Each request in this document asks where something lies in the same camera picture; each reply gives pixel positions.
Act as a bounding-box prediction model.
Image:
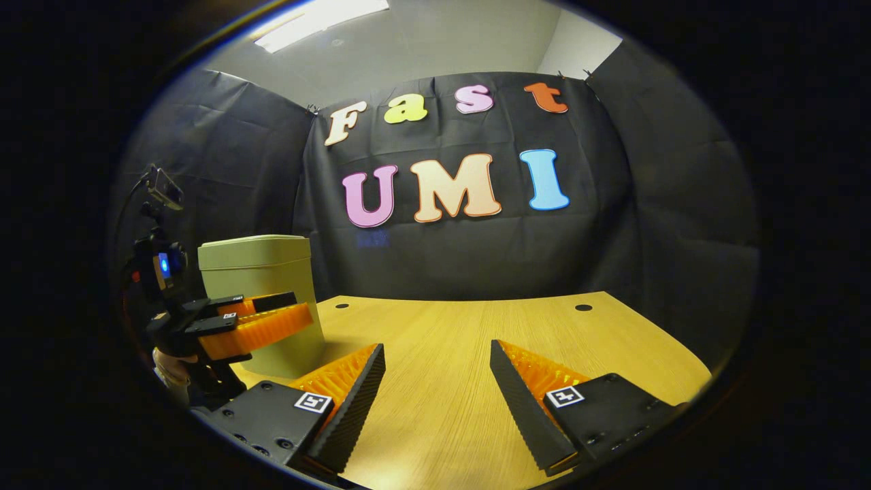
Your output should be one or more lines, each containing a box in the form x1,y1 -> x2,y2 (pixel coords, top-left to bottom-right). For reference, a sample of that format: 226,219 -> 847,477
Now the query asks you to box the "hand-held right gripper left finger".
204,342 -> 386,476

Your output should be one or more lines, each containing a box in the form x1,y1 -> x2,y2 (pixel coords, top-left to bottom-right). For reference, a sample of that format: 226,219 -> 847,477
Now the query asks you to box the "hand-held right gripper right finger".
490,339 -> 688,477

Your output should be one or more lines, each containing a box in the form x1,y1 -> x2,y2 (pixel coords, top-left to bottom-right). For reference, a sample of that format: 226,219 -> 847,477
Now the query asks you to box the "green desktop garbage bin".
198,235 -> 326,380

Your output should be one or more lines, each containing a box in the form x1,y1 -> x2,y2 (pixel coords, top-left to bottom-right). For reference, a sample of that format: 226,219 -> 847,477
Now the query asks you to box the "wooden desktop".
228,291 -> 713,490

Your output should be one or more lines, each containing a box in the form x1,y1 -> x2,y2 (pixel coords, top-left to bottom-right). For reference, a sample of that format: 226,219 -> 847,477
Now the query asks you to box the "black backdrop cloth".
112,41 -> 759,372

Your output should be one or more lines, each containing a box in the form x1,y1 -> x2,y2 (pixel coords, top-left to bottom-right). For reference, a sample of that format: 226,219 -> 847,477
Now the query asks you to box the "ceiling light panel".
253,0 -> 390,54

